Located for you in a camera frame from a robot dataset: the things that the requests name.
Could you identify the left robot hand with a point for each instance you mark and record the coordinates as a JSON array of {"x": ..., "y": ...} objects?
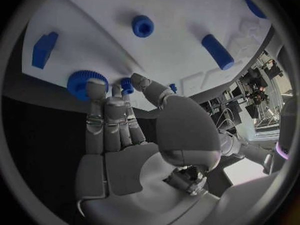
[{"x": 230, "y": 144}]

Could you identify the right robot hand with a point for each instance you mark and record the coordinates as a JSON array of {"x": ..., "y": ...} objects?
[{"x": 126, "y": 172}]

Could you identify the large blue gear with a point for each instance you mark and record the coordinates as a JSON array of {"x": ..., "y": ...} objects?
[{"x": 77, "y": 86}]

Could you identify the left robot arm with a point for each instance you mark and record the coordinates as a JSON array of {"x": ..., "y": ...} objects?
[{"x": 253, "y": 151}]

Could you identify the white task board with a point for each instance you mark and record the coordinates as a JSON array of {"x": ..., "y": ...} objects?
[{"x": 175, "y": 31}]

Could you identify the cluttered workshop desk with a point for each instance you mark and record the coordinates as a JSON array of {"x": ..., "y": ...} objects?
[{"x": 257, "y": 90}]

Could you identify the small blue peg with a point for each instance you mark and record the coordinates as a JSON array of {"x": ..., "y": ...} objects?
[{"x": 173, "y": 87}]

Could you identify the small blue gear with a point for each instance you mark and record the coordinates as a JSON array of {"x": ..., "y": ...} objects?
[{"x": 128, "y": 88}]

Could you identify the thick long blue cylinder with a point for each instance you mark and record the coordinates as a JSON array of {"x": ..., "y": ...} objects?
[{"x": 254, "y": 6}]

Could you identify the short hollow blue cylinder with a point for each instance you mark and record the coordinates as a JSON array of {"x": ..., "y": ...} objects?
[{"x": 137, "y": 31}]

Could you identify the blue block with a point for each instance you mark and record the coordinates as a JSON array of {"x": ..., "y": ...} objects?
[{"x": 43, "y": 52}]

